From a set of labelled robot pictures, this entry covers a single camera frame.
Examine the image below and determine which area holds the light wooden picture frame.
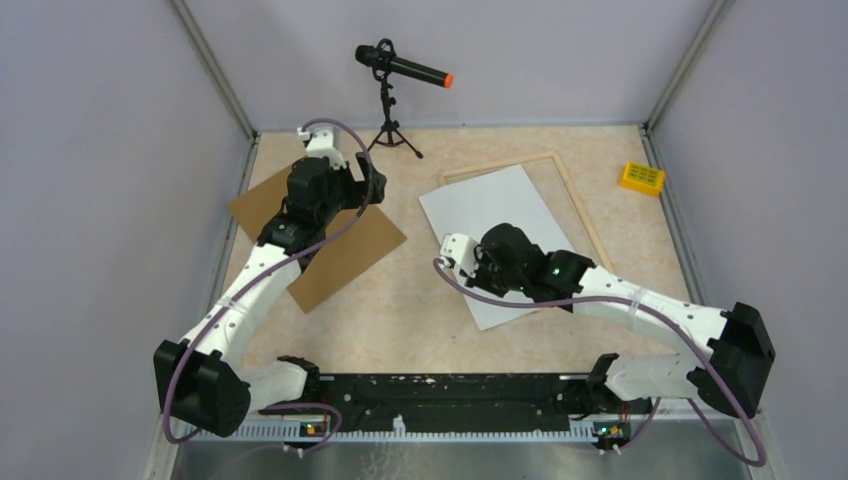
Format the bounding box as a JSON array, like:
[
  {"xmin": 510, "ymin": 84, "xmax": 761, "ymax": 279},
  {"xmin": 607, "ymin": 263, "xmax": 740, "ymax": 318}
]
[{"xmin": 437, "ymin": 150, "xmax": 614, "ymax": 271}]

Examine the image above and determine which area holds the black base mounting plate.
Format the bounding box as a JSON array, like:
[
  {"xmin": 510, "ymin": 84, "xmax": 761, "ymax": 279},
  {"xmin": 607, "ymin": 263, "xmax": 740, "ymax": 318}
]
[{"xmin": 299, "ymin": 373, "xmax": 653, "ymax": 433}]

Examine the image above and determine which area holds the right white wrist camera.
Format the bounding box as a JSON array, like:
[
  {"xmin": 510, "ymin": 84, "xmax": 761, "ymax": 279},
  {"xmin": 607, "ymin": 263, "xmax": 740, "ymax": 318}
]
[{"xmin": 440, "ymin": 233, "xmax": 479, "ymax": 278}]

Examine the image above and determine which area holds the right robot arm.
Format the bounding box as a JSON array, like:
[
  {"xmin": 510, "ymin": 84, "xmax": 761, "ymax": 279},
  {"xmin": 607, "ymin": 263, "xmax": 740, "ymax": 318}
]
[{"xmin": 458, "ymin": 223, "xmax": 775, "ymax": 418}]

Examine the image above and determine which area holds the brown cardboard backing board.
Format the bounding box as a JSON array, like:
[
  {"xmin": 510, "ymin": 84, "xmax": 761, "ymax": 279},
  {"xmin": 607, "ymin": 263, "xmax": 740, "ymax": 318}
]
[{"xmin": 228, "ymin": 166, "xmax": 406, "ymax": 313}]

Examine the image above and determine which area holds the aluminium rail front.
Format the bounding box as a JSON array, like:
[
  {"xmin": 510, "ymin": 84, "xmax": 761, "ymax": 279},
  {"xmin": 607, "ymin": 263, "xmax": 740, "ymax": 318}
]
[{"xmin": 144, "ymin": 400, "xmax": 783, "ymax": 479}]

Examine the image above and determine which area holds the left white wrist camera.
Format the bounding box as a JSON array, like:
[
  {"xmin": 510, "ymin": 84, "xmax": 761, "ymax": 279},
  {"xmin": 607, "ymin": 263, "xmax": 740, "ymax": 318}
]
[{"xmin": 297, "ymin": 127, "xmax": 349, "ymax": 170}]

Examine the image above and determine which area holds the printed photo sheet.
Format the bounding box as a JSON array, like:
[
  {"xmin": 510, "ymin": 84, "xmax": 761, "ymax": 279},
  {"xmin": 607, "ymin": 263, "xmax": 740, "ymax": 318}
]
[{"xmin": 419, "ymin": 165, "xmax": 576, "ymax": 331}]

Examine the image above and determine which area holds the black microphone orange tip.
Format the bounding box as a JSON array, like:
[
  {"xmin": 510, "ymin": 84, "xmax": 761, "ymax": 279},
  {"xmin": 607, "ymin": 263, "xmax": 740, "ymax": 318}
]
[{"xmin": 355, "ymin": 45, "xmax": 453, "ymax": 89}]

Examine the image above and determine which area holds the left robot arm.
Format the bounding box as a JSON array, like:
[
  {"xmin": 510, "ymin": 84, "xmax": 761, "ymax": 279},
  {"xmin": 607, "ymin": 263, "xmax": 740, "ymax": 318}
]
[{"xmin": 153, "ymin": 151, "xmax": 386, "ymax": 443}]

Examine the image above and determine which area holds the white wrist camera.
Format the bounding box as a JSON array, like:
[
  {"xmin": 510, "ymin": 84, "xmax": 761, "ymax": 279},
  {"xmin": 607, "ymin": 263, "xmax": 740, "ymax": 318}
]
[
  {"xmin": 297, "ymin": 127, "xmax": 349, "ymax": 170},
  {"xmin": 440, "ymin": 233, "xmax": 479, "ymax": 278}
]

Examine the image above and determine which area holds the yellow rectangular block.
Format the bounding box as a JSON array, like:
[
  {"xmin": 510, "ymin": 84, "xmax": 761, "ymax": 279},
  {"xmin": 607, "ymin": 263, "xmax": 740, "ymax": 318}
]
[{"xmin": 618, "ymin": 162, "xmax": 666, "ymax": 197}]

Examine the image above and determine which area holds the black tripod mic stand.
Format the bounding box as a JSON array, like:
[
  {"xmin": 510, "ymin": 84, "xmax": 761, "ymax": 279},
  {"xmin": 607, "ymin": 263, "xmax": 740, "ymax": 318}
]
[{"xmin": 355, "ymin": 38, "xmax": 424, "ymax": 159}]

